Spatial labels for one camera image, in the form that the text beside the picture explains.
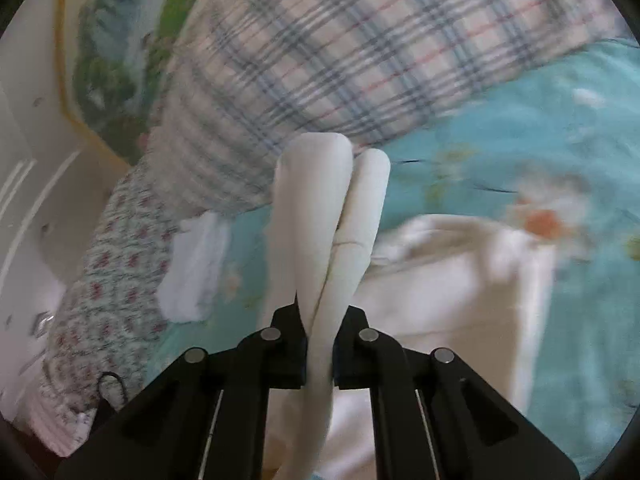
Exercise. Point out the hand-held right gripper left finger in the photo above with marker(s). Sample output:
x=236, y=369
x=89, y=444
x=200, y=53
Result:
x=287, y=355

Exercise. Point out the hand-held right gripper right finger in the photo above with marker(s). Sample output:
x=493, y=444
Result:
x=352, y=355

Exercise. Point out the white zip hoodie jacket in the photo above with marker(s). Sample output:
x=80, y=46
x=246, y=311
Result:
x=450, y=290

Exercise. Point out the small white folded garment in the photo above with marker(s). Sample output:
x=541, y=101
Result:
x=197, y=270

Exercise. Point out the pink floral blanket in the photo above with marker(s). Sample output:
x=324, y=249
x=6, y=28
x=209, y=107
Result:
x=110, y=300

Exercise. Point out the plaid quilt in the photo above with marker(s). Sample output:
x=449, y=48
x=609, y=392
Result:
x=350, y=60

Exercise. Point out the white panelled door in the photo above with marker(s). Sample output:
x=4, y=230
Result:
x=35, y=200

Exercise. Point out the teal floral bed sheet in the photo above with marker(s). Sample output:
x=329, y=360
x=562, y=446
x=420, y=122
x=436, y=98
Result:
x=575, y=125

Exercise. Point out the wall poster with yellow frame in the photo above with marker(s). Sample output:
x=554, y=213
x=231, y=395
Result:
x=115, y=60

